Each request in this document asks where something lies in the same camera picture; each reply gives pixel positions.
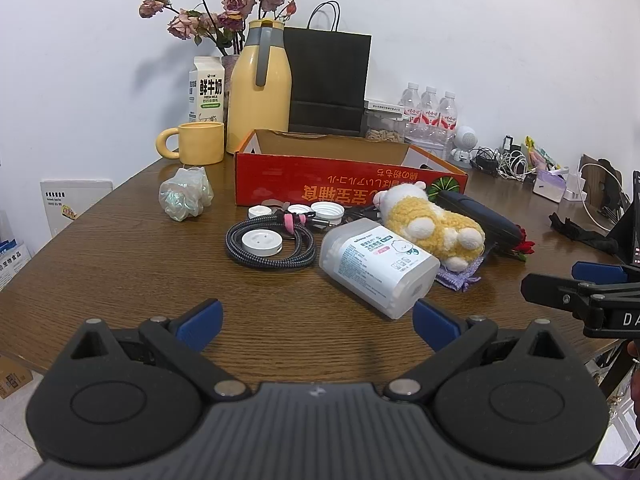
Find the white milk carton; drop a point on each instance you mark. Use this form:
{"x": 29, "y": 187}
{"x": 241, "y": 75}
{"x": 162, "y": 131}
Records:
{"x": 206, "y": 90}

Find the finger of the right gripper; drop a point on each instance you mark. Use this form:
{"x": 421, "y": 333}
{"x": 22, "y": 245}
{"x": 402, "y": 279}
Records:
{"x": 599, "y": 273}

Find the purple cloth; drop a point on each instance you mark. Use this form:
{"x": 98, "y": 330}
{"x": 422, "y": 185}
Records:
{"x": 460, "y": 281}

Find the iridescent plastic bag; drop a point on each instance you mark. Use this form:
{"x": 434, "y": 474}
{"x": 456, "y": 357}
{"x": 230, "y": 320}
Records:
{"x": 186, "y": 194}

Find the water bottle left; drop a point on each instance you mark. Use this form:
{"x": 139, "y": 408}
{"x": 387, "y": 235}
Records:
{"x": 410, "y": 104}

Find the water bottle middle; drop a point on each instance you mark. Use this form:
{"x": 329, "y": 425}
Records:
{"x": 429, "y": 115}

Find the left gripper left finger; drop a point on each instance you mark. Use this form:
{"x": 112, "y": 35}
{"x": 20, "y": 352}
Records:
{"x": 177, "y": 345}

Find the water bottle right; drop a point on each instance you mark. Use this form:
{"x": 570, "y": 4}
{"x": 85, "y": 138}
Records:
{"x": 447, "y": 117}

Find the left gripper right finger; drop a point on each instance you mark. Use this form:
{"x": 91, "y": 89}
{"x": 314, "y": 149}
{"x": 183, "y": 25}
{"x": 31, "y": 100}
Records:
{"x": 457, "y": 344}

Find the dark blue glasses case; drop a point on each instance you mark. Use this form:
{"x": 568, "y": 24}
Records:
{"x": 498, "y": 229}

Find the red artificial rose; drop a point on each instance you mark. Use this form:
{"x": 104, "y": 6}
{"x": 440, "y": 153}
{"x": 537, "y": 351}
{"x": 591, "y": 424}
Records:
{"x": 521, "y": 250}

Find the purple white box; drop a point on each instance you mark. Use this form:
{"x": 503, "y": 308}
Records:
{"x": 558, "y": 185}

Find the large white ribbed lid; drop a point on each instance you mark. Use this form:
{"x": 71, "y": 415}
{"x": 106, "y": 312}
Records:
{"x": 330, "y": 212}

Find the clear seed container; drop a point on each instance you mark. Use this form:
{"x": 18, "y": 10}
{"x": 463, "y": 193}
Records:
{"x": 384, "y": 122}

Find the black paper bag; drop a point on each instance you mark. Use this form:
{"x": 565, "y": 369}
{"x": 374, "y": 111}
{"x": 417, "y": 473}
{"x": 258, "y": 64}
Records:
{"x": 329, "y": 76}

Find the dried rose bouquet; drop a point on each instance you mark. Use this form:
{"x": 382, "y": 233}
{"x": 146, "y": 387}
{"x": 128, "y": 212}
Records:
{"x": 226, "y": 27}

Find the water bottle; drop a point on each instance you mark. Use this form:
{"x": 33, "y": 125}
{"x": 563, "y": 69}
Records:
{"x": 410, "y": 104}
{"x": 429, "y": 115}
{"x": 447, "y": 117}

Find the small white lid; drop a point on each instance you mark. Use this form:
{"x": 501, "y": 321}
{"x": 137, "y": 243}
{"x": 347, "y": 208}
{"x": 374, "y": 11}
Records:
{"x": 299, "y": 209}

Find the small white robot figure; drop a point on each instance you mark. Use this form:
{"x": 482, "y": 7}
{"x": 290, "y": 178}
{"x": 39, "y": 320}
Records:
{"x": 464, "y": 142}

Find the white square charger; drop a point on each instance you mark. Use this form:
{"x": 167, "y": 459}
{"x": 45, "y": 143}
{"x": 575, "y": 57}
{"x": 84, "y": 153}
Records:
{"x": 259, "y": 211}

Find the white round disc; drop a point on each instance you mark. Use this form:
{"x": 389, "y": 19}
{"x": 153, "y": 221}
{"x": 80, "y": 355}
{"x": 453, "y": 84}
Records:
{"x": 262, "y": 242}

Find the yellow thermos jug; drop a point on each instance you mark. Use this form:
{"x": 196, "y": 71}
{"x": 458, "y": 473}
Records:
{"x": 261, "y": 84}

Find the red orange cardboard box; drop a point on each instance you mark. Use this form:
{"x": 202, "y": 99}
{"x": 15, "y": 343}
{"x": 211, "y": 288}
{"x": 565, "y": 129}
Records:
{"x": 307, "y": 168}

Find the clear cotton swab box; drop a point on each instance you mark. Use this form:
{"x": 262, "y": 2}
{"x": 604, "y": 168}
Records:
{"x": 379, "y": 266}

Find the yellow ceramic mug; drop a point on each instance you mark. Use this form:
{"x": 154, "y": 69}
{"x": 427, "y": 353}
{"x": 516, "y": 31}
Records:
{"x": 199, "y": 143}

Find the yellow white plush alpaca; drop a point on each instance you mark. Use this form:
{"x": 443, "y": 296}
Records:
{"x": 455, "y": 240}

